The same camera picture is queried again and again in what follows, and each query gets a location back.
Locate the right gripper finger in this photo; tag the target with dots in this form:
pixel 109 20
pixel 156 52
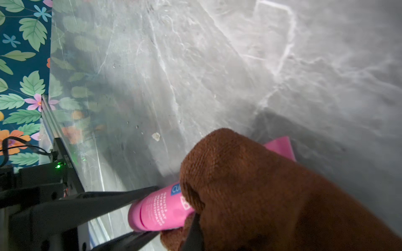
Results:
pixel 194 240

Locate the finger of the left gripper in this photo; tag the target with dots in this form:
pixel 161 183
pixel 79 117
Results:
pixel 132 241
pixel 63 214

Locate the pink toothpaste tube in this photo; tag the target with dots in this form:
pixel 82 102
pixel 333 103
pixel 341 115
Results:
pixel 163 210

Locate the brown cloth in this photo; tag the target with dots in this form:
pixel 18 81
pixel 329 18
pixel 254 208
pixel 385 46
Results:
pixel 309 214

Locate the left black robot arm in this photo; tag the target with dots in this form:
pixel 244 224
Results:
pixel 27 188

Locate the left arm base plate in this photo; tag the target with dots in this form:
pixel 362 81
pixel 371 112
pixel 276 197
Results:
pixel 70 178

